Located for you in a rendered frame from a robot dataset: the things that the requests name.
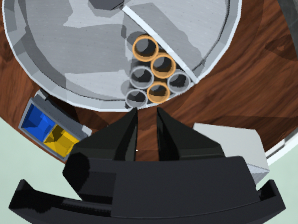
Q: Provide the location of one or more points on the bronze bushing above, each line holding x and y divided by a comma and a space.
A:
158, 97
166, 72
145, 57

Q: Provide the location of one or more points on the steel bushing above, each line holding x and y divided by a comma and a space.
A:
181, 86
133, 101
141, 83

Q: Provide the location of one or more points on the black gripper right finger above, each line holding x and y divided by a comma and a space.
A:
183, 142

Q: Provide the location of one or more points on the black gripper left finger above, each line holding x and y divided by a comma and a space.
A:
111, 141

